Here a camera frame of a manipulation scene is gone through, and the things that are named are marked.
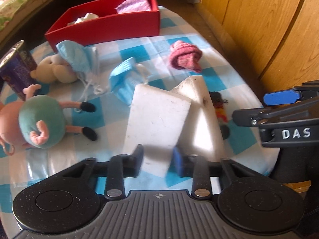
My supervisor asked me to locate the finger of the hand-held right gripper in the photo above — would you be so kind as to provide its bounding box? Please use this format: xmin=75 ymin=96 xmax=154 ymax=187
xmin=232 ymin=96 xmax=319 ymax=130
xmin=263 ymin=80 xmax=319 ymax=106

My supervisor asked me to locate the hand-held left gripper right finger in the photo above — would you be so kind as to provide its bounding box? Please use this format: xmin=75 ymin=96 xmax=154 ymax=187
xmin=172 ymin=146 xmax=250 ymax=201

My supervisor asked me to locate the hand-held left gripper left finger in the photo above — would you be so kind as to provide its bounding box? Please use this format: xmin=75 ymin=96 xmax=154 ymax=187
xmin=60 ymin=144 xmax=145 ymax=201

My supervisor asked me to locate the striped knit sock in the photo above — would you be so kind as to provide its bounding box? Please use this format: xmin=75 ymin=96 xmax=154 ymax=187
xmin=208 ymin=91 xmax=231 ymax=140

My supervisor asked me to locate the white sponge block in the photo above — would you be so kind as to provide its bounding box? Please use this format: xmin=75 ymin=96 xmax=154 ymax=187
xmin=173 ymin=75 xmax=226 ymax=162
xmin=123 ymin=85 xmax=192 ymax=179

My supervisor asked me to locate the pink pig plush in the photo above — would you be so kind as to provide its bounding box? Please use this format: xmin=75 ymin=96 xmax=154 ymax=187
xmin=0 ymin=84 xmax=98 ymax=156

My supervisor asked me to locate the red box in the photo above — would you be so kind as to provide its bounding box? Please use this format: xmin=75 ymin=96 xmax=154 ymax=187
xmin=45 ymin=0 xmax=160 ymax=52

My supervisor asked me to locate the wooden wardrobe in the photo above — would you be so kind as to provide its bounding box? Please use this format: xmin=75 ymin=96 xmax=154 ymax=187
xmin=193 ymin=0 xmax=319 ymax=93

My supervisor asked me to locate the blue face mask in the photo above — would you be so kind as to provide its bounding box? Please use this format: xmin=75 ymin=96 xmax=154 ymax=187
xmin=55 ymin=40 xmax=110 ymax=113
xmin=108 ymin=57 xmax=150 ymax=106

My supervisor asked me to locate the pink knit sock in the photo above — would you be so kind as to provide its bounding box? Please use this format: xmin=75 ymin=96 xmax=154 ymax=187
xmin=168 ymin=40 xmax=203 ymax=74

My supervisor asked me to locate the beige teddy bear plush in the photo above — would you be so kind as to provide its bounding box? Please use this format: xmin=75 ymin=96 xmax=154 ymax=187
xmin=30 ymin=53 xmax=79 ymax=84

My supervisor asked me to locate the purple drink can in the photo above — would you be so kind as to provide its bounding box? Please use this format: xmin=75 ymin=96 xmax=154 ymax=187
xmin=0 ymin=40 xmax=38 ymax=101

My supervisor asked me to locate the white cloth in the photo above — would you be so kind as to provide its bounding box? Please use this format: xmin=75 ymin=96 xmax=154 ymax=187
xmin=67 ymin=13 xmax=100 ymax=26

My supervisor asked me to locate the purple fuzzy cloth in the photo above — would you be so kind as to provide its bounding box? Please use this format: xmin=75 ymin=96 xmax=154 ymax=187
xmin=115 ymin=0 xmax=153 ymax=14

